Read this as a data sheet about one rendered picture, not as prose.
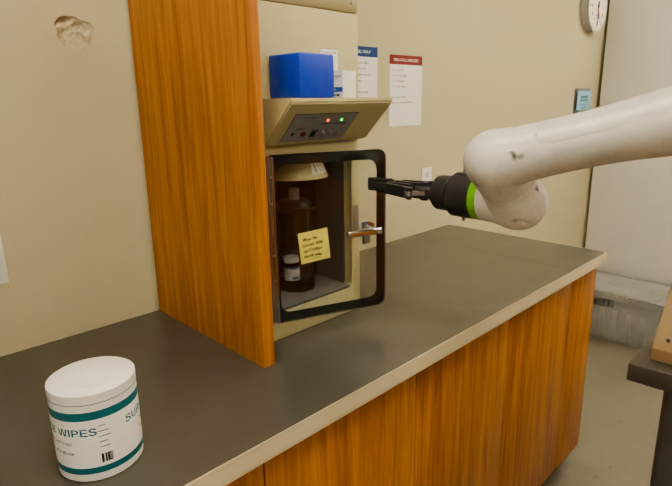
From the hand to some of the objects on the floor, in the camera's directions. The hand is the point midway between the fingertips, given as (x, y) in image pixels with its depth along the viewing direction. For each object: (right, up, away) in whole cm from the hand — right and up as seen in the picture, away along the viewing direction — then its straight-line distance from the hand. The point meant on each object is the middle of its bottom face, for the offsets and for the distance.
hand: (381, 184), depth 126 cm
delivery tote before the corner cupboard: (+174, -76, +224) cm, 294 cm away
